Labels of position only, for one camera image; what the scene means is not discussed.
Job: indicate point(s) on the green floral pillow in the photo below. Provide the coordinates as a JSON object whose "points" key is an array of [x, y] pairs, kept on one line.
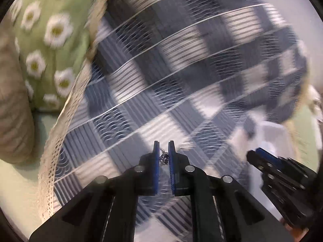
{"points": [[50, 42]]}

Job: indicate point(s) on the green quilted blanket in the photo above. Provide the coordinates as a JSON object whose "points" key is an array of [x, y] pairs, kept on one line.
{"points": [[306, 128]]}

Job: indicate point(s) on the white plastic bin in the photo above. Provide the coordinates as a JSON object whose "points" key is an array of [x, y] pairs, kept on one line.
{"points": [[270, 136]]}

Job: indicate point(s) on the white fluffy cloth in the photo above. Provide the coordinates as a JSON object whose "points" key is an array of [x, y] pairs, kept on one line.
{"points": [[314, 98]]}

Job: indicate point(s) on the navy and white patterned cloth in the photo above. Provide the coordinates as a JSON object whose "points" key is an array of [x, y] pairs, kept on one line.
{"points": [[176, 68]]}

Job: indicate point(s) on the brown pillow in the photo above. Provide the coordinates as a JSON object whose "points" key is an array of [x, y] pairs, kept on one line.
{"points": [[15, 111]]}

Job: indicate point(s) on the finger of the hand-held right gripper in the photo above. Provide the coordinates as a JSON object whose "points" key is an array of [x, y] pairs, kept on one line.
{"points": [[266, 156], [257, 162]]}

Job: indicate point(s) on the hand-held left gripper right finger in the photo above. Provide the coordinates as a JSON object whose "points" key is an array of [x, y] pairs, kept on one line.
{"points": [[172, 169]]}

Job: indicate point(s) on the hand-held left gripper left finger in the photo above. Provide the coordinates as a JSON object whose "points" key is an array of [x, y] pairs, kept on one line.
{"points": [[156, 167]]}

